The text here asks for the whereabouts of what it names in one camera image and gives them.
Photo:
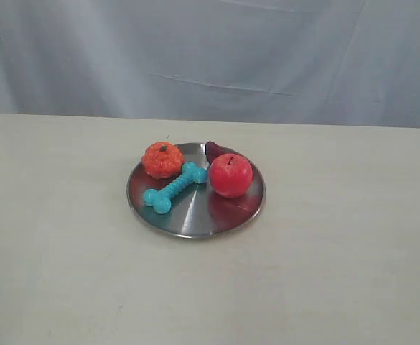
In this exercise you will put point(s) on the white backdrop cloth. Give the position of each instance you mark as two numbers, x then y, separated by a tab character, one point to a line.
295	62

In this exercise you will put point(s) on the red apple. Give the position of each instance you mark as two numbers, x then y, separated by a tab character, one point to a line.
230	175

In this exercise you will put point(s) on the orange toy pumpkin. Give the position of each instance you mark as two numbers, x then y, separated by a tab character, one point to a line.
162	160

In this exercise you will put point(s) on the round stainless steel plate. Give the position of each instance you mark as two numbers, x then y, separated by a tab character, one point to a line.
197	212

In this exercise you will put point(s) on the dark purple object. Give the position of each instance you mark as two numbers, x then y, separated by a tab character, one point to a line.
213	151

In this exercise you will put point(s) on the teal toy bone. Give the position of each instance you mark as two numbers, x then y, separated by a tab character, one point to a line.
161	200

